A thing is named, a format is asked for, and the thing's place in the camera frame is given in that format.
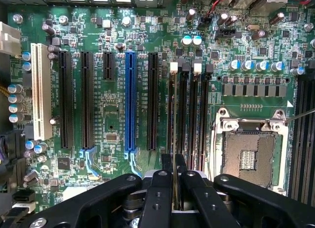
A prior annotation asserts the RAM slot with white latch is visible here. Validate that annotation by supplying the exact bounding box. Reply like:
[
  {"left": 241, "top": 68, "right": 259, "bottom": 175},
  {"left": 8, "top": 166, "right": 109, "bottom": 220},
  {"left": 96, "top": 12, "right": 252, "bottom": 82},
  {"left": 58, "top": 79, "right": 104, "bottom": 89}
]
[
  {"left": 189, "top": 59, "right": 203, "bottom": 172},
  {"left": 166, "top": 62, "right": 179, "bottom": 155}
]

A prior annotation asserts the RAM slot with black latch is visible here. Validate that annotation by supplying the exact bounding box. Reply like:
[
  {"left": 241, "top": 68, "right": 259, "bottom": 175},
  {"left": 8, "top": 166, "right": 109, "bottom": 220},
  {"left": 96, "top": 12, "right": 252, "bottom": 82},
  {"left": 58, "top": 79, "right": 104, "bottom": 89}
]
[
  {"left": 177, "top": 58, "right": 190, "bottom": 163},
  {"left": 199, "top": 64, "right": 214, "bottom": 172}
]

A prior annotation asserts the silver CPU socket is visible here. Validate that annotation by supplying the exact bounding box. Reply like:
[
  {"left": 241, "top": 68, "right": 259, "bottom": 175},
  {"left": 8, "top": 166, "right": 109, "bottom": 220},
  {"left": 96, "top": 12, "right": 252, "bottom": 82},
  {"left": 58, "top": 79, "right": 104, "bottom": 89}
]
[{"left": 208, "top": 106, "right": 290, "bottom": 197}]

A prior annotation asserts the green motherboard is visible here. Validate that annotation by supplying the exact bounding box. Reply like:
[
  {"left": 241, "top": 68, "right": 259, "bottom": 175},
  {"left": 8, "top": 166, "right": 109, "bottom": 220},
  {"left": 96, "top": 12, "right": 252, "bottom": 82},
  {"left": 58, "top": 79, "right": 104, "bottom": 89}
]
[{"left": 7, "top": 2, "right": 315, "bottom": 214}]

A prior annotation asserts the long black expansion slot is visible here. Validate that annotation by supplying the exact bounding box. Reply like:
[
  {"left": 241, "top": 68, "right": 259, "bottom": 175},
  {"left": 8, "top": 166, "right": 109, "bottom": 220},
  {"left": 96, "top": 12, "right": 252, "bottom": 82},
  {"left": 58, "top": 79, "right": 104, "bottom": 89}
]
[
  {"left": 58, "top": 50, "right": 74, "bottom": 150},
  {"left": 80, "top": 50, "right": 95, "bottom": 150},
  {"left": 147, "top": 52, "right": 159, "bottom": 151}
]

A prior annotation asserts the blue expansion slot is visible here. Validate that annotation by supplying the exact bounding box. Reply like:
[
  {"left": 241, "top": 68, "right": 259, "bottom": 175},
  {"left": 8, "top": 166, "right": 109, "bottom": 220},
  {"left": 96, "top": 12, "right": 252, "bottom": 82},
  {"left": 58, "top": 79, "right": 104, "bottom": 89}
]
[{"left": 124, "top": 51, "right": 137, "bottom": 152}]

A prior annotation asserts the black SATA connector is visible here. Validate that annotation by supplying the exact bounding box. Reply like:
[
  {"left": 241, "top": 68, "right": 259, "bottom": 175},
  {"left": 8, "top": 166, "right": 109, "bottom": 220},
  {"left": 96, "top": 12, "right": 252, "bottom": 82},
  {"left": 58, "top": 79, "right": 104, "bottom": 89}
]
[{"left": 11, "top": 190, "right": 36, "bottom": 203}]

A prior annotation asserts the silver locking lever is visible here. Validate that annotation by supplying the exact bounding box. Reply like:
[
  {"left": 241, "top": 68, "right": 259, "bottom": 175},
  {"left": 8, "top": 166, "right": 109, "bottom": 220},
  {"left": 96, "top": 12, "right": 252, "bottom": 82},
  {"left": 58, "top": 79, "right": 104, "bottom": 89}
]
[{"left": 283, "top": 109, "right": 315, "bottom": 125}]

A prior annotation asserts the short black expansion slot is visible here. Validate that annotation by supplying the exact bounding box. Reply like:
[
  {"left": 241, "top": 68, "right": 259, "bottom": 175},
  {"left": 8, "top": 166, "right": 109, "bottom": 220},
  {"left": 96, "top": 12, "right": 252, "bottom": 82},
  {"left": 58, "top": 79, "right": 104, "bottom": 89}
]
[{"left": 102, "top": 51, "right": 116, "bottom": 81}]

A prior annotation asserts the white expansion slot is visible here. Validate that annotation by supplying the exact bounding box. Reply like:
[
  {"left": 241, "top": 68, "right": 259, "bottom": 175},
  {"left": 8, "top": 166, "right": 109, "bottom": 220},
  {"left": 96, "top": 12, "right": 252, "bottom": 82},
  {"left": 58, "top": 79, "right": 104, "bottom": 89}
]
[{"left": 30, "top": 42, "right": 54, "bottom": 141}]

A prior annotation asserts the silver rear port block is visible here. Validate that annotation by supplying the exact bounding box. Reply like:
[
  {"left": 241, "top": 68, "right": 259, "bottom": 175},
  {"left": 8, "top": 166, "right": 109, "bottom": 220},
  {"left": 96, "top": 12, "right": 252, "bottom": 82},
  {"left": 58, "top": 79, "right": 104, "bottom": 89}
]
[{"left": 250, "top": 0, "right": 293, "bottom": 16}]

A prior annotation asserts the white power connector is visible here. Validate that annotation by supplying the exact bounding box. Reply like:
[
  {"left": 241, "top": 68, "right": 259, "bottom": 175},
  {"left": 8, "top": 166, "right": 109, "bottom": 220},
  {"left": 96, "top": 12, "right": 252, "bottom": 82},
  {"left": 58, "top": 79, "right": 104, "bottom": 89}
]
[{"left": 0, "top": 21, "right": 22, "bottom": 58}]

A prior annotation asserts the red and black wire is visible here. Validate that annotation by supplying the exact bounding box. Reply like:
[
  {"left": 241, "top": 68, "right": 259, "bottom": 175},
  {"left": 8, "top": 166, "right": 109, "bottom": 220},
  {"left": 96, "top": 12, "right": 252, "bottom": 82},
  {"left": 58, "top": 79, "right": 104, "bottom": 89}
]
[{"left": 205, "top": 0, "right": 233, "bottom": 20}]

